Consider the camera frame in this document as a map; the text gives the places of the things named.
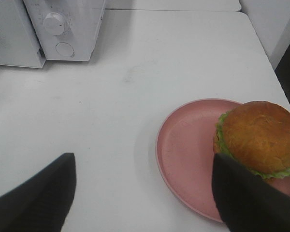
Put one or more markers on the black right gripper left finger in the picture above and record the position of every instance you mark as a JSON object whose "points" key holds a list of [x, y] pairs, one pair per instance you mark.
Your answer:
{"points": [[41, 203]]}

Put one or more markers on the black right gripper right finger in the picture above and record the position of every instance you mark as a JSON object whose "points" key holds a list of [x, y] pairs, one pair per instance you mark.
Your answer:
{"points": [[246, 203]]}

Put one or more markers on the toy hamburger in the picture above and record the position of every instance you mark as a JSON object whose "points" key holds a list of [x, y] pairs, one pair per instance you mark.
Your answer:
{"points": [[256, 134]]}

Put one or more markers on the pink round plate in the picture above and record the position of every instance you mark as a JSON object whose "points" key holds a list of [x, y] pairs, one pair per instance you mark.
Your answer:
{"points": [[184, 153]]}

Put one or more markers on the white round door button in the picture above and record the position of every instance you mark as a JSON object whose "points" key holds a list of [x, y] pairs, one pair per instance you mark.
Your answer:
{"points": [[65, 49]]}

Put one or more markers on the white microwave door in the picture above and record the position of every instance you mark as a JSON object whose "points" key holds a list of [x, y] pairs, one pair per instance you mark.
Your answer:
{"points": [[19, 45]]}

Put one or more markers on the white microwave knob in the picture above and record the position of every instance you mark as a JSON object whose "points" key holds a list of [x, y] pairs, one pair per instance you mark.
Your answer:
{"points": [[54, 23]]}

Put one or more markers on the white microwave oven body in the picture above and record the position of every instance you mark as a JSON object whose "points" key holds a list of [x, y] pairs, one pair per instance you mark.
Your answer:
{"points": [[83, 21]]}

